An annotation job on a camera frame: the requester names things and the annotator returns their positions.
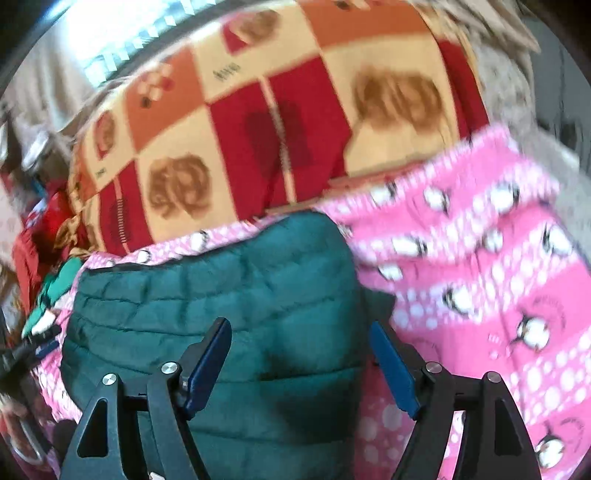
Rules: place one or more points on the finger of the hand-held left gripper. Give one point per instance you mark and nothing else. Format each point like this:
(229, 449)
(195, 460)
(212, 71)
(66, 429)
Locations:
(27, 350)

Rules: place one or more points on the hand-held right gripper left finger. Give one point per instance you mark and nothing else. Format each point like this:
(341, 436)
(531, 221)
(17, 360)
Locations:
(208, 364)

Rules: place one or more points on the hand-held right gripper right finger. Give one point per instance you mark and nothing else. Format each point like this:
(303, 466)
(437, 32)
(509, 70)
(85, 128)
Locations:
(395, 364)

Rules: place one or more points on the dark green puffer jacket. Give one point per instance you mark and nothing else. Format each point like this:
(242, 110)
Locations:
(240, 295)

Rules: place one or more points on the green cloth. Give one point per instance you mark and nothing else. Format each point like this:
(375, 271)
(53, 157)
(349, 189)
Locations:
(53, 295)

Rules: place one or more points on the pink penguin print blanket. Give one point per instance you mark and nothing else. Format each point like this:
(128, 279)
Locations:
(485, 286)

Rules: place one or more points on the red patterned cloth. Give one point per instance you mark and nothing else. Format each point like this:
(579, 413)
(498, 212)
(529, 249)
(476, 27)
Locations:
(44, 230)

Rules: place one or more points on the rose print checked blanket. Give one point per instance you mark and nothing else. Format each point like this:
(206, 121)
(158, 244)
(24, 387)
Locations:
(258, 120)

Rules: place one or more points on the grey fuzzy blanket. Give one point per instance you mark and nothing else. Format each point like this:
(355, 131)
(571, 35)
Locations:
(503, 69)

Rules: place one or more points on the bright window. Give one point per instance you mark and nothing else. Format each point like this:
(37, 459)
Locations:
(147, 37)

